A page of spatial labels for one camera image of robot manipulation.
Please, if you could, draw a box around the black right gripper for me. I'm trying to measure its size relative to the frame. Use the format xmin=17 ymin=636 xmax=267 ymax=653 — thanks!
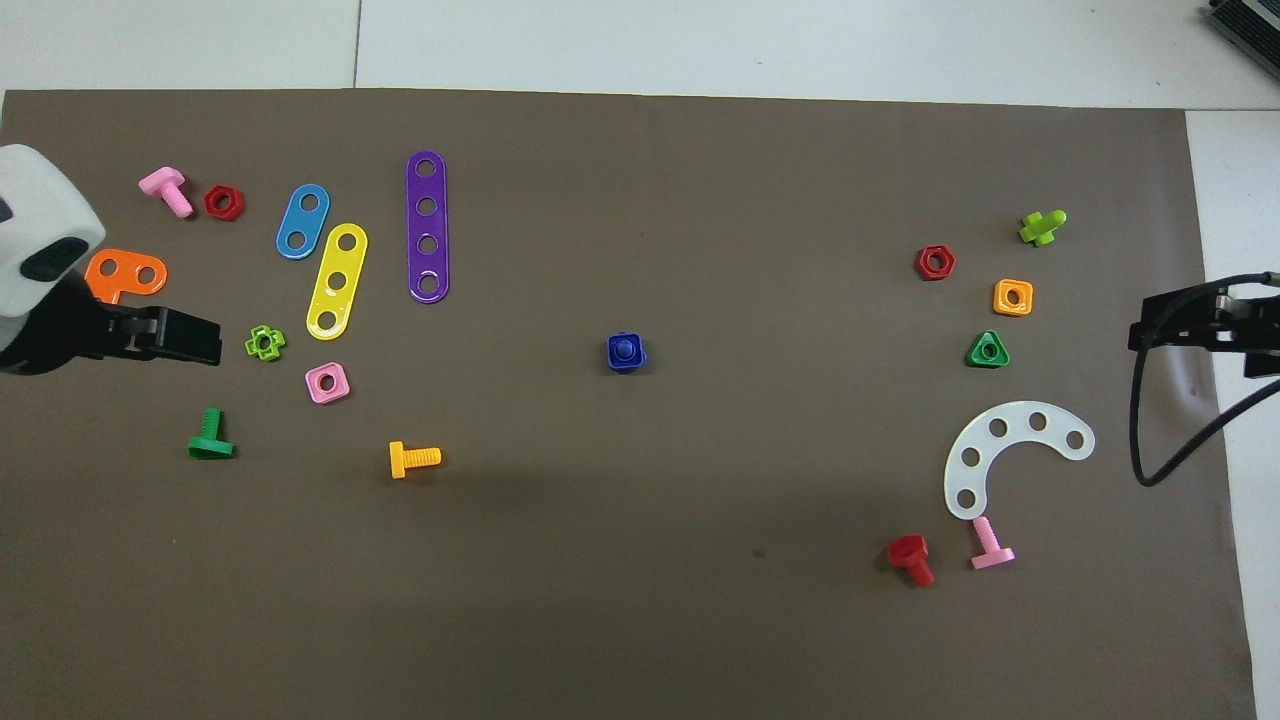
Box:
xmin=1128 ymin=280 xmax=1280 ymax=379

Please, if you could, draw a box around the pink plastic bolt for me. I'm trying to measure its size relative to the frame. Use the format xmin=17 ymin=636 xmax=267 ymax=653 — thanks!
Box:
xmin=969 ymin=515 xmax=1017 ymax=572
xmin=138 ymin=166 xmax=195 ymax=220

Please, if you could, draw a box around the white curved five-hole strip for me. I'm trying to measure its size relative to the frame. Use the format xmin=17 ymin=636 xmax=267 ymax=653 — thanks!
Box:
xmin=943 ymin=400 xmax=1097 ymax=522

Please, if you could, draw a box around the orange three-hole plastic plate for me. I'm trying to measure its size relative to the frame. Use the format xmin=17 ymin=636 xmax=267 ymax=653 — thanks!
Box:
xmin=84 ymin=248 xmax=169 ymax=306

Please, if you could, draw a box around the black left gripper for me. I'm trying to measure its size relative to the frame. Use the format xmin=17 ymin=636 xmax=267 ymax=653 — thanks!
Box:
xmin=0 ymin=283 xmax=223 ymax=377

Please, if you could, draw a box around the black ribbed device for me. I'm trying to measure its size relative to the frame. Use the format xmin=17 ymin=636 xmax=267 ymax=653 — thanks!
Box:
xmin=1205 ymin=0 xmax=1280 ymax=56

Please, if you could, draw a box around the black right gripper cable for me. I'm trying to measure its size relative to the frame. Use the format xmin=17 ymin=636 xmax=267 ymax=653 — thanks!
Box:
xmin=1130 ymin=270 xmax=1280 ymax=488

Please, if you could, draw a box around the lime cross-head plastic bolt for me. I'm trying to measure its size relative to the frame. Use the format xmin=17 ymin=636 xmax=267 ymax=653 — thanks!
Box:
xmin=1017 ymin=208 xmax=1069 ymax=248

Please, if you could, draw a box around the yellow three-hole plastic strip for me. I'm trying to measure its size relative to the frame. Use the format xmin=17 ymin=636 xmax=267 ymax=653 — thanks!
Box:
xmin=305 ymin=222 xmax=369 ymax=342

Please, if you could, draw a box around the blue two-hole plastic strip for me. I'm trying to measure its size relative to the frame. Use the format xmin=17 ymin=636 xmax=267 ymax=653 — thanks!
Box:
xmin=275 ymin=183 xmax=332 ymax=261

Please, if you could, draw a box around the red plastic bolt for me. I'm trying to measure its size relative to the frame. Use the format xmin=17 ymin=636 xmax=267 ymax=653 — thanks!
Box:
xmin=887 ymin=533 xmax=937 ymax=589

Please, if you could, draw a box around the blue square plastic nut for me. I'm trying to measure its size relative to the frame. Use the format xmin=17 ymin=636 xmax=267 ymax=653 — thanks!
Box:
xmin=606 ymin=331 xmax=648 ymax=375

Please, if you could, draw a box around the brown table mat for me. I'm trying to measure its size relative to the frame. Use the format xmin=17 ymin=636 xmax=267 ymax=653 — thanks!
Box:
xmin=0 ymin=88 xmax=1259 ymax=720

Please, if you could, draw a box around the pink square plastic nut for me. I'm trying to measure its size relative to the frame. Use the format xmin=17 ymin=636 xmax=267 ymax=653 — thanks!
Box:
xmin=305 ymin=361 xmax=352 ymax=405

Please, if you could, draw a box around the green plastic bolt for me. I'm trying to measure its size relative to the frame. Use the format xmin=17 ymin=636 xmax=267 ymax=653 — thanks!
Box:
xmin=187 ymin=407 xmax=237 ymax=461

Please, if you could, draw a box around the purple four-hole plastic strip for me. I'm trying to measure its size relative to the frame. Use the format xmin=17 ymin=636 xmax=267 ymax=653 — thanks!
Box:
xmin=405 ymin=150 xmax=451 ymax=304

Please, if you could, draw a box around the green triangular plastic nut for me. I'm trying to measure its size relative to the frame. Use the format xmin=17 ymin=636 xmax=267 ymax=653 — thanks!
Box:
xmin=965 ymin=329 xmax=1012 ymax=370

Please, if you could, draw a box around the yellow plastic bolt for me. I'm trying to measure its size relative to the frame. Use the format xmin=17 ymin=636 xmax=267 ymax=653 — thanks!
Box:
xmin=388 ymin=440 xmax=443 ymax=481

